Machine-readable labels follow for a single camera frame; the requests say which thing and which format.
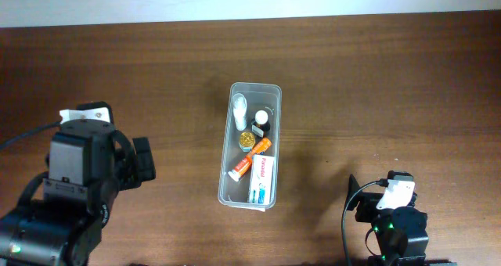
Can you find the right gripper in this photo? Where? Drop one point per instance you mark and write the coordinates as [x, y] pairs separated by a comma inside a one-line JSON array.
[[365, 205]]

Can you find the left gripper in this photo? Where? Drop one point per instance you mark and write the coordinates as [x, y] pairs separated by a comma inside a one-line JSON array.
[[142, 158]]

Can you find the white Panadol box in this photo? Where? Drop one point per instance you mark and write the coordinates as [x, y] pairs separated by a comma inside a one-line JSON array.
[[261, 179]]

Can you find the orange tablet tube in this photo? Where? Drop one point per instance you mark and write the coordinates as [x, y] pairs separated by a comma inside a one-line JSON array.
[[241, 168]]

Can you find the small gold lid jar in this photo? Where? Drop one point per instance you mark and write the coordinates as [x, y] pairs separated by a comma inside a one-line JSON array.
[[247, 141]]

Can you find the white spray bottle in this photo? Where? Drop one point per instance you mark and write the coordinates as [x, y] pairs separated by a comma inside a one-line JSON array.
[[239, 109]]

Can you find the dark bottle white cap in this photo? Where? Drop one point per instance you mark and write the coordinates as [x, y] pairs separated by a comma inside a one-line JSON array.
[[260, 125]]

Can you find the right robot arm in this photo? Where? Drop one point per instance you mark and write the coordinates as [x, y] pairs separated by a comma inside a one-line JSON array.
[[399, 242]]

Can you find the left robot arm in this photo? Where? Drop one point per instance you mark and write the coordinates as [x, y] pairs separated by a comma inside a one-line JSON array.
[[60, 215]]

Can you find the clear plastic container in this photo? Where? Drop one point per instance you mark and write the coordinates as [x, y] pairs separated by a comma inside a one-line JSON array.
[[259, 97]]

